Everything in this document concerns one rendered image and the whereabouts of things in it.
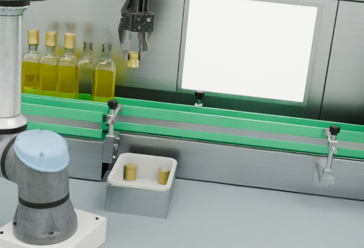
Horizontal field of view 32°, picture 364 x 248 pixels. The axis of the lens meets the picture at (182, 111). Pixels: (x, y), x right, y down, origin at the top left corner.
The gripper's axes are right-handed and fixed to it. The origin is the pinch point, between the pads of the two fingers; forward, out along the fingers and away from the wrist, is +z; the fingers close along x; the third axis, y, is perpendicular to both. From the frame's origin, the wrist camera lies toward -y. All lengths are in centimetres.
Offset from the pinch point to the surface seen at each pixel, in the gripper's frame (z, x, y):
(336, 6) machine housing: -18, 63, 7
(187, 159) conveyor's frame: 30.7, 17.0, 9.0
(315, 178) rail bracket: 32, 53, 26
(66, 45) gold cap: 0.0, -17.8, -11.9
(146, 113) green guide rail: 17.9, 5.1, 1.4
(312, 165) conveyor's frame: 28, 52, 25
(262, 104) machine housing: 16.6, 46.0, -0.8
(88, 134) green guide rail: 23.3, -13.1, 3.5
